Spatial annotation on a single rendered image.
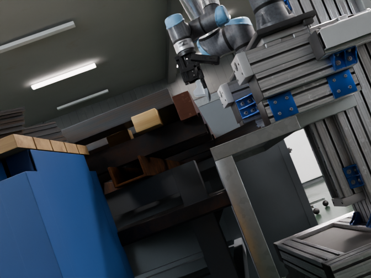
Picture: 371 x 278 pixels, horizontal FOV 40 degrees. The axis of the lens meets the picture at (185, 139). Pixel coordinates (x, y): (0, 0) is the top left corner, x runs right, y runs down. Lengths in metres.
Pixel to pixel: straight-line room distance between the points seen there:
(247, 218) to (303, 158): 7.18
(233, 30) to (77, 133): 1.31
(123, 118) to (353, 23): 0.92
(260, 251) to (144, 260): 1.78
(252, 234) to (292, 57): 0.89
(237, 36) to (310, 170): 6.06
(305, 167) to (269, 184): 5.51
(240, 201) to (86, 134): 0.40
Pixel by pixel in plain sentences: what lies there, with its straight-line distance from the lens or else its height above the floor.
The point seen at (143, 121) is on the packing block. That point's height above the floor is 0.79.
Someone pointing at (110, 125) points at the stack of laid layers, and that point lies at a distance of 1.25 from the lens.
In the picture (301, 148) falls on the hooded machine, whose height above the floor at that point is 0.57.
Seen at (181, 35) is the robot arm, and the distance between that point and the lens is 2.02.
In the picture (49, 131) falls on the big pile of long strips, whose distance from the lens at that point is 1.12.
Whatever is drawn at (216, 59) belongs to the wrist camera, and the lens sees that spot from 2.01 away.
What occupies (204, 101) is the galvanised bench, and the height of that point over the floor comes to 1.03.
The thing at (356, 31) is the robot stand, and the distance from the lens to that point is 1.84.
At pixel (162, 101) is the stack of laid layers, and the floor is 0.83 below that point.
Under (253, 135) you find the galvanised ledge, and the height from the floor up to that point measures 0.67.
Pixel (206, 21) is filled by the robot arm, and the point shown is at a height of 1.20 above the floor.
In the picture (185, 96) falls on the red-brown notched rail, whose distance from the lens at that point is 1.19.
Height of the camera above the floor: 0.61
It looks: 5 degrees up
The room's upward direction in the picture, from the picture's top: 21 degrees counter-clockwise
